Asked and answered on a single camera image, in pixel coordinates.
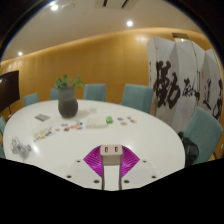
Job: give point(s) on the potted plant in dark pot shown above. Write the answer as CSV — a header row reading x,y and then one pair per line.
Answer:
x,y
67,105

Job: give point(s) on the group of teal chairs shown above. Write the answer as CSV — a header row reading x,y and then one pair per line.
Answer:
x,y
136,96

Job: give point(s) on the small pink white charger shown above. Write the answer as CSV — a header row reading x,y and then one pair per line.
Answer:
x,y
111,150

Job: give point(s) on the group of ceiling lights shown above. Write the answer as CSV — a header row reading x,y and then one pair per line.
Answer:
x,y
129,23

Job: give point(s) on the ceiling air vent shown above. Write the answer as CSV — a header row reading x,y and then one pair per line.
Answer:
x,y
115,3

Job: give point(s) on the dark flat card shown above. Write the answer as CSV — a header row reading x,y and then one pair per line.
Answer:
x,y
42,117

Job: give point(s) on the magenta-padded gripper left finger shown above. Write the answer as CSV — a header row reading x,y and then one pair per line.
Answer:
x,y
92,163

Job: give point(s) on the white flat box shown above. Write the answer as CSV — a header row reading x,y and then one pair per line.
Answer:
x,y
96,122

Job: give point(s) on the small green item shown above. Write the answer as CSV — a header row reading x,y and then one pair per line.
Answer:
x,y
109,119

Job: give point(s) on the black television screen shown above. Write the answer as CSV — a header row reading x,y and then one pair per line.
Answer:
x,y
8,90

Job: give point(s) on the black bag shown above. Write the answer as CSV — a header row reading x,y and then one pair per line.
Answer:
x,y
189,150

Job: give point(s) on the white folding screen with calligraphy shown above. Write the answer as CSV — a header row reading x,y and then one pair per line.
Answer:
x,y
173,66

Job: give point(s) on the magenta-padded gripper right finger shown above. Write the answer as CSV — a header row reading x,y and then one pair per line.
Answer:
x,y
130,163

